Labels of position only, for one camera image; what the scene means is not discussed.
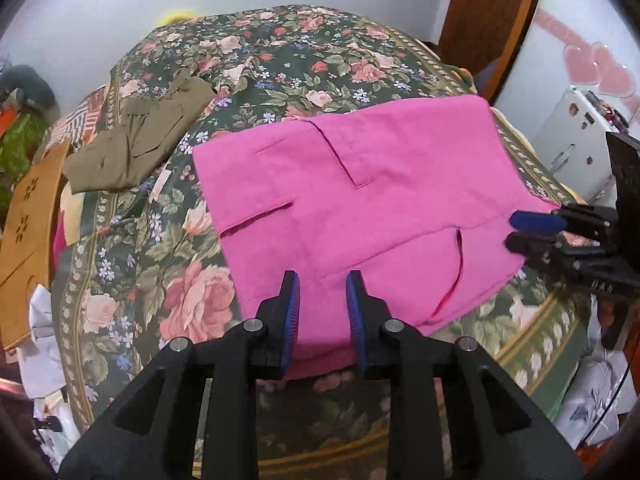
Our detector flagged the white cloth pile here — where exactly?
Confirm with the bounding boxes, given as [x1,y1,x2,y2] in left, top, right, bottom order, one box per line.
[19,284,81,461]

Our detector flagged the wooden door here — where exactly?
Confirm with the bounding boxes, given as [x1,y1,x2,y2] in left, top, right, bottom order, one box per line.
[438,0,547,103]

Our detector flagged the grey cloth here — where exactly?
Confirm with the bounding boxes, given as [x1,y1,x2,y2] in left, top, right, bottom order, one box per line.
[0,64,62,117]

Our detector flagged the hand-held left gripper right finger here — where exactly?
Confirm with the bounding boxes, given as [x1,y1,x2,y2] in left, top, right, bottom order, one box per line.
[345,270,586,480]

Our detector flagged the pink pants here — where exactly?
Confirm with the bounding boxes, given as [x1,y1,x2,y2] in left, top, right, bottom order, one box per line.
[192,94,561,379]

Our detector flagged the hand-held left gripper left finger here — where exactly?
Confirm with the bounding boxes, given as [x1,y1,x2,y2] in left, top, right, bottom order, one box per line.
[59,270,301,480]

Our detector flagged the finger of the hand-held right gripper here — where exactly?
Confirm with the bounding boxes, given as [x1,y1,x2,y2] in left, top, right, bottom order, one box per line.
[505,231,623,281]
[509,203,619,241]

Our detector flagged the pink heart decoration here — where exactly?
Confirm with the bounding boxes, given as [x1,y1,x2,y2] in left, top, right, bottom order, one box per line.
[533,8,640,126]

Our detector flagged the yellow pillow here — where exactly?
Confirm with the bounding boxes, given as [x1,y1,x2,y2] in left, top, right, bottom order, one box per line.
[158,8,197,26]

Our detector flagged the olive green pants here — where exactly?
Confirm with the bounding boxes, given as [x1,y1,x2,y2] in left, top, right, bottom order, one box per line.
[62,69,217,194]

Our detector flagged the white refrigerator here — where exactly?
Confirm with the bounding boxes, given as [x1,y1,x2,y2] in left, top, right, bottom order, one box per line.
[531,85,633,202]

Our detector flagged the floral bedspread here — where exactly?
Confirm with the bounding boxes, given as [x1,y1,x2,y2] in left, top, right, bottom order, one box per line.
[50,6,593,480]

